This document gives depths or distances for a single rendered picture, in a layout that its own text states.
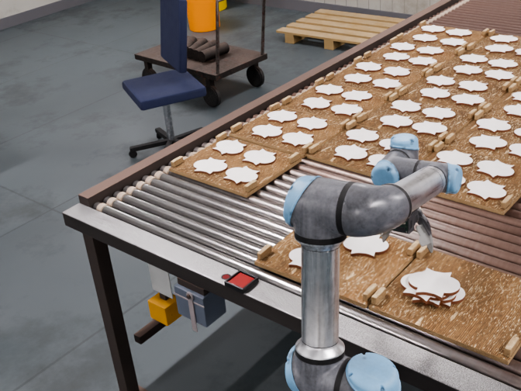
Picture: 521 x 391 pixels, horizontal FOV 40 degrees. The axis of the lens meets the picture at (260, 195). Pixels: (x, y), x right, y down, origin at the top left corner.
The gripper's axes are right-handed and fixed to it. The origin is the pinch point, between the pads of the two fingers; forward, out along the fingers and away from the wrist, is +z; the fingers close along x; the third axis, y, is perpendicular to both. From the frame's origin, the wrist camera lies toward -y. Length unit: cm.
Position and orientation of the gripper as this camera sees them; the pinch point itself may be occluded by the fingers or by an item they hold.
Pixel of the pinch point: (408, 246)
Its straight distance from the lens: 216.2
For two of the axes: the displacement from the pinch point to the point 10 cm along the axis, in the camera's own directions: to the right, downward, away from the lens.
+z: 1.0, 8.9, 4.4
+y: -5.5, 4.1, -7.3
